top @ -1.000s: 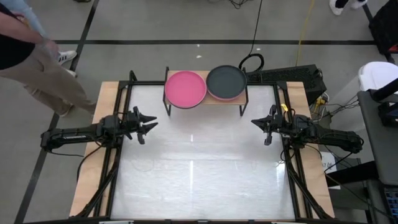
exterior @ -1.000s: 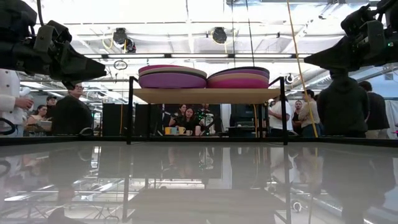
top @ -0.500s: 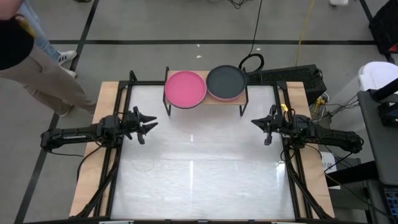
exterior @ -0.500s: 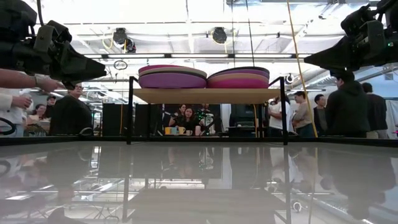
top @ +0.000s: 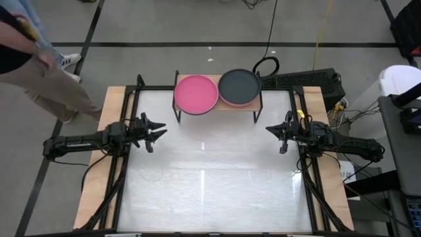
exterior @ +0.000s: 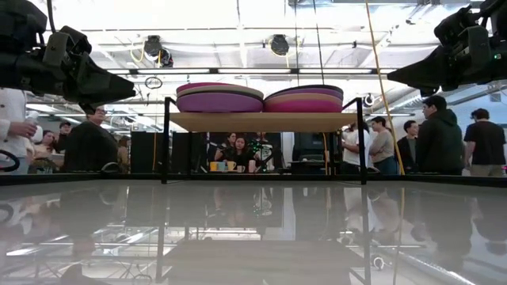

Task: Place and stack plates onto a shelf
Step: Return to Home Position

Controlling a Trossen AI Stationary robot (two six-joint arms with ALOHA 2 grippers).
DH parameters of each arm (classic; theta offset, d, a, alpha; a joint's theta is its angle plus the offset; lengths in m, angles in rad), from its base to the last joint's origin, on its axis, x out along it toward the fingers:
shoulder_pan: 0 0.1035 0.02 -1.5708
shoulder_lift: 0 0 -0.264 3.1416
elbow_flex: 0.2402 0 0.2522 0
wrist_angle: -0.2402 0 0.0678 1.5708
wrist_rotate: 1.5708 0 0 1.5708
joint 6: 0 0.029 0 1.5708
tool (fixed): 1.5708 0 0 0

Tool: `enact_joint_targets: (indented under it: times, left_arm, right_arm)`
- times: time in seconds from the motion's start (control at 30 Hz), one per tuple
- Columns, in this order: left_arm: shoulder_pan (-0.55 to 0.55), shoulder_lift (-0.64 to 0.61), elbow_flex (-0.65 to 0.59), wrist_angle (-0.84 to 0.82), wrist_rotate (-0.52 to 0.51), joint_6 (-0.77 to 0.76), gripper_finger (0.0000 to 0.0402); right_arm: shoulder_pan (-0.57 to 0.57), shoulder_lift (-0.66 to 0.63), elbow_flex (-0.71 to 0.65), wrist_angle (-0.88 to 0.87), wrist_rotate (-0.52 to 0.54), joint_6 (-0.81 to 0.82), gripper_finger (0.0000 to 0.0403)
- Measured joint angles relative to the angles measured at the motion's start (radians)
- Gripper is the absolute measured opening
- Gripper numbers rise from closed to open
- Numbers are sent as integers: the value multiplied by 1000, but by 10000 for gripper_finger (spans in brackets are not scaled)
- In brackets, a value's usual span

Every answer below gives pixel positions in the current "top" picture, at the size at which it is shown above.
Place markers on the white paper label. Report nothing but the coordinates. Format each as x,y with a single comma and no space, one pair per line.
348,172

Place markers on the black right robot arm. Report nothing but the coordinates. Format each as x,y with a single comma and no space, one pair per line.
348,145

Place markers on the white chair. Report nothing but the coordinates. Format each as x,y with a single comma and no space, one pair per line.
399,79

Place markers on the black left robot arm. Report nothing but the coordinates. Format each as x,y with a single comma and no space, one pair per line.
79,143

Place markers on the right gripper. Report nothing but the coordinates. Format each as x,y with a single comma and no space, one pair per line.
297,131

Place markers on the grey desk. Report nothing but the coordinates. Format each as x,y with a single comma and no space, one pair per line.
408,158

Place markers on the yellow tag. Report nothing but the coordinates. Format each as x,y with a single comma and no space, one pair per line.
300,114

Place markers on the wooden shelf black metal frame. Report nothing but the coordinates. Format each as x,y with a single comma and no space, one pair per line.
253,107

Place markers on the black computer case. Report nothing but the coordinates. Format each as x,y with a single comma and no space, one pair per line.
306,80

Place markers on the black aluminium table frame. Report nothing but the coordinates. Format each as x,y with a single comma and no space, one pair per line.
154,88

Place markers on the black device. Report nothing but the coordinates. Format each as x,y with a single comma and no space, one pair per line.
409,121

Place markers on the yellow power plug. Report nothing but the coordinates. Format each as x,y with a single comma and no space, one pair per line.
337,108

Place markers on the dark grey plate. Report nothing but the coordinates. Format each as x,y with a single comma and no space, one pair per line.
239,86

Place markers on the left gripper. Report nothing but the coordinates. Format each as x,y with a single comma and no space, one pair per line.
139,131

